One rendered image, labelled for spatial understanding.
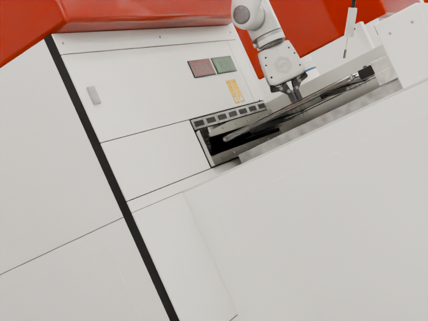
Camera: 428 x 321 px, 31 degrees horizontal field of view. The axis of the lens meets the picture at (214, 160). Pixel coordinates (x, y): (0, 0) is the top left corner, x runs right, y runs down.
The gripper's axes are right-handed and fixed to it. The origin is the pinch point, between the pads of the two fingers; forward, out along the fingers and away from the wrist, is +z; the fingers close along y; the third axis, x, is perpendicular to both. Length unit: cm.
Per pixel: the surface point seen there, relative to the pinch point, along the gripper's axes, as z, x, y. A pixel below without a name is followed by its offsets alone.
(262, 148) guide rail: 8.4, -10.2, -15.2
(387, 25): -2, -53, 11
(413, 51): 5, -55, 13
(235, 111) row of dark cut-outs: -4.0, 6.0, -15.4
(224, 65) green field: -17.3, 10.8, -12.2
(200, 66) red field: -18.0, 0.0, -19.5
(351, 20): -14.1, 6.8, 24.8
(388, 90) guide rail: 8.7, -29.7, 13.6
